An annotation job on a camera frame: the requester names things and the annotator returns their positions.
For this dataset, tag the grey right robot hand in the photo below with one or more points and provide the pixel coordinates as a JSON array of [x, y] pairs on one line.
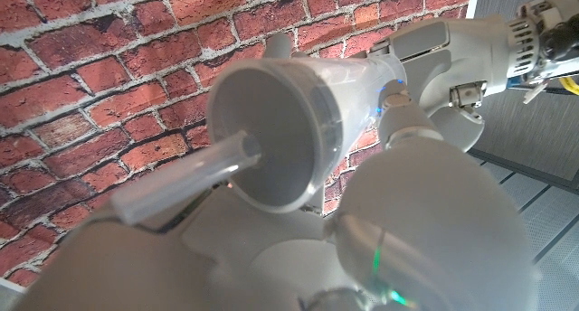
[[429, 220]]

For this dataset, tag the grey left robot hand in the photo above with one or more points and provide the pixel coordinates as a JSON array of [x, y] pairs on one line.
[[466, 53]]

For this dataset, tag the large clear plastic syringe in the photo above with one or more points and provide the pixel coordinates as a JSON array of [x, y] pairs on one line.
[[280, 121]]

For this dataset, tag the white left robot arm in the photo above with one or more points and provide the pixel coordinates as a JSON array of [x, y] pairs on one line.
[[561, 35]]

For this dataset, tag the printed red brick backdrop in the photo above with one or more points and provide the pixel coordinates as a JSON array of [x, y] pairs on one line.
[[90, 53]]

